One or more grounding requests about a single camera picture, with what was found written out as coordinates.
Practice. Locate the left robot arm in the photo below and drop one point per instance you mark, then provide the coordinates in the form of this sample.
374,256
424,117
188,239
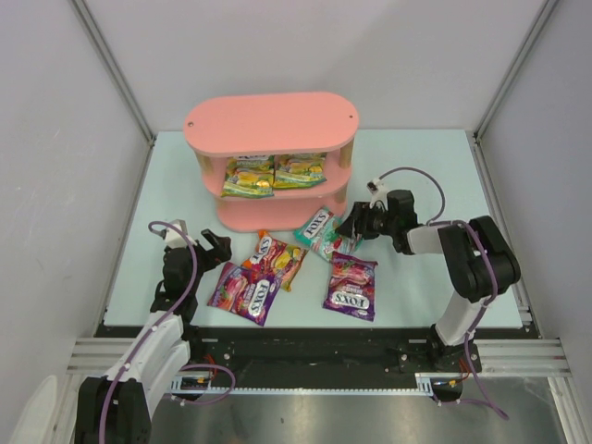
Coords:
118,406

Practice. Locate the yellow-green Fox's candy bag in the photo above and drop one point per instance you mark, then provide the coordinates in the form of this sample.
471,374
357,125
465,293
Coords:
299,171

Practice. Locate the teal Fox's candy bag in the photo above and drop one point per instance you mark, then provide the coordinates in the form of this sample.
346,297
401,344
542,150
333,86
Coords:
319,233

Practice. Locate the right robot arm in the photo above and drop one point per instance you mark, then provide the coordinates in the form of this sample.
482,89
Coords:
480,263

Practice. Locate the green Fox's candy bag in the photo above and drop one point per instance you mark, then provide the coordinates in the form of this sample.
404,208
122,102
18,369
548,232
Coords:
249,177

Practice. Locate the orange Fox's candy bag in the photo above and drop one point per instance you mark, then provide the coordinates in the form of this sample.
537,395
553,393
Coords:
276,257

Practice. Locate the pink three-tier wooden shelf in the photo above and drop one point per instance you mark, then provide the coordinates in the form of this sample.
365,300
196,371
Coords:
274,123

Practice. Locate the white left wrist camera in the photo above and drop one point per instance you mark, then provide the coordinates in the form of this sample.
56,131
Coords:
176,235

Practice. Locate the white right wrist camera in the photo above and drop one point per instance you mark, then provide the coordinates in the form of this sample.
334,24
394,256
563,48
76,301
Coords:
378,191

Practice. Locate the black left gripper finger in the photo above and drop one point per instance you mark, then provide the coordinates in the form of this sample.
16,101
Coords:
214,240
223,248

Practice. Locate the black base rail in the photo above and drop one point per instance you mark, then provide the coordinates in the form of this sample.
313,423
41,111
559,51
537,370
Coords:
245,360

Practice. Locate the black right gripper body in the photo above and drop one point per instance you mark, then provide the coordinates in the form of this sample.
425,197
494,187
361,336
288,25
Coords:
363,222

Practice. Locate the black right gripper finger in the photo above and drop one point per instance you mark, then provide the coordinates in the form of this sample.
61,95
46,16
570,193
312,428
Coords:
353,228
359,213

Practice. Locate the purple fox's bag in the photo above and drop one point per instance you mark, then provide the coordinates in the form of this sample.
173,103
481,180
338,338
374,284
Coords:
352,287
245,293

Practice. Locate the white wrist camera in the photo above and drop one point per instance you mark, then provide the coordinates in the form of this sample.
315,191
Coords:
378,191
176,235

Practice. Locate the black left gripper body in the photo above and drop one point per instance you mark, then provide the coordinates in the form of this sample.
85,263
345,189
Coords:
203,252

